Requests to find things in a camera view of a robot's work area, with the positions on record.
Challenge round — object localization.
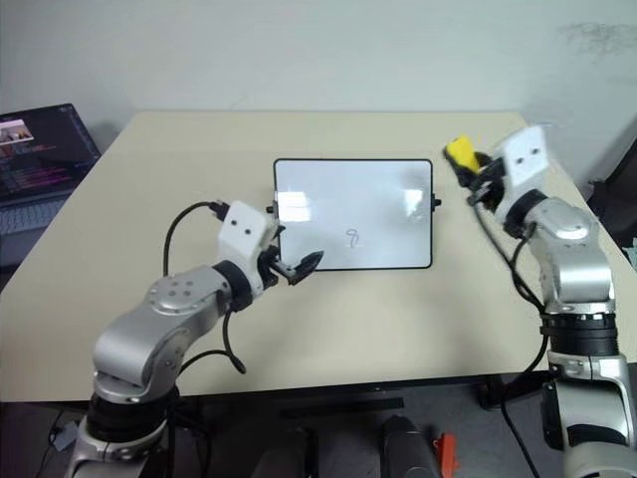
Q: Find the black table foot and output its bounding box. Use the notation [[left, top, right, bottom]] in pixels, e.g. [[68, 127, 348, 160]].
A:
[[476, 373, 549, 413]]

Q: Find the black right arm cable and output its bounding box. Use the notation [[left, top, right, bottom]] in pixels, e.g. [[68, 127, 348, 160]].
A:
[[474, 204, 554, 377]]

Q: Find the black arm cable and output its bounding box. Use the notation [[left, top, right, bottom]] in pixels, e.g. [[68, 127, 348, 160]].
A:
[[163, 199, 248, 375], [474, 204, 554, 377]]

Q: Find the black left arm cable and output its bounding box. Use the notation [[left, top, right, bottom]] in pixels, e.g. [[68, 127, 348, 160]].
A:
[[163, 199, 248, 375]]

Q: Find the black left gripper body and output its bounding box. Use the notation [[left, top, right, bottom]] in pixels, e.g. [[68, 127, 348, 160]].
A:
[[258, 246, 296, 293]]

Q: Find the grey power adapter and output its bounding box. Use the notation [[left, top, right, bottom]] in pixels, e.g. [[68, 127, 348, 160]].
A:
[[51, 420, 82, 450]]

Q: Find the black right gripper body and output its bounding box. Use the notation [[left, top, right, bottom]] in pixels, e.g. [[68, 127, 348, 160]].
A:
[[467, 158, 508, 211]]

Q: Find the black-framed small whiteboard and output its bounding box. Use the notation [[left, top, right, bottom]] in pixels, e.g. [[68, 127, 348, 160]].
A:
[[265, 157, 444, 272]]

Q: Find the yellow eraser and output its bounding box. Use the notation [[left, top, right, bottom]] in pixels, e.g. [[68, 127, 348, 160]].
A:
[[444, 133, 485, 174]]

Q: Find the open grey laptop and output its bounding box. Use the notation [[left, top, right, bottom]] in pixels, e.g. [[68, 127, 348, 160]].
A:
[[0, 103, 104, 236]]

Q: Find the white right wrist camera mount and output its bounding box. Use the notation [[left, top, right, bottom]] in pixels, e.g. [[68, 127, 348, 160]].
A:
[[494, 124, 552, 214]]

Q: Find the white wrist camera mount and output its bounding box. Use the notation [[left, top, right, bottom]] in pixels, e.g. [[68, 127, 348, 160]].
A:
[[494, 124, 552, 214], [216, 200, 282, 296]]

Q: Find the small red object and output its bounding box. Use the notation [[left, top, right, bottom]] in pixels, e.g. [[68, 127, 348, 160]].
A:
[[431, 432, 459, 473]]

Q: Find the black table crossbar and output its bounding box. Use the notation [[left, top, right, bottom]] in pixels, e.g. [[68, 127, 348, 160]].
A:
[[280, 395, 406, 420]]

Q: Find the wide dark rounded shape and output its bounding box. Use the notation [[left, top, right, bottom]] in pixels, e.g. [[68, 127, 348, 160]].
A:
[[379, 414, 440, 478]]

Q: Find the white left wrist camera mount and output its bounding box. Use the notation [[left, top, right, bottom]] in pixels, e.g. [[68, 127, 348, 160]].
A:
[[216, 200, 282, 296]]

